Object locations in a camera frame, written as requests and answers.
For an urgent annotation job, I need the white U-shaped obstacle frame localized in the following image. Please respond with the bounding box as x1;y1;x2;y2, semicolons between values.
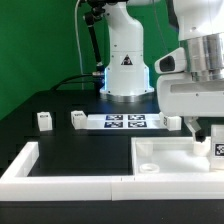
0;142;224;201

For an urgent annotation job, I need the white square tabletop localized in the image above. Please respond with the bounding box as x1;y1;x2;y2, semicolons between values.
131;137;217;175

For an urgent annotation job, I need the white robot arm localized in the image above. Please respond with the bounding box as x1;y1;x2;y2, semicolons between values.
84;0;224;141

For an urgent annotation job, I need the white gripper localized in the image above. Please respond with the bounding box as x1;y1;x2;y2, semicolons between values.
157;73;224;142

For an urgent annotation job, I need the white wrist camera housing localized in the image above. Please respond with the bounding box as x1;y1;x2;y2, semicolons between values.
154;47;187;76

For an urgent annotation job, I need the black cable bundle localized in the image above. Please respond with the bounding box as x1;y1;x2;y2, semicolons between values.
49;0;106;92

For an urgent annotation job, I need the white sheet with markers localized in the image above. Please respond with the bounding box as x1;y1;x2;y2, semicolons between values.
87;114;164;130

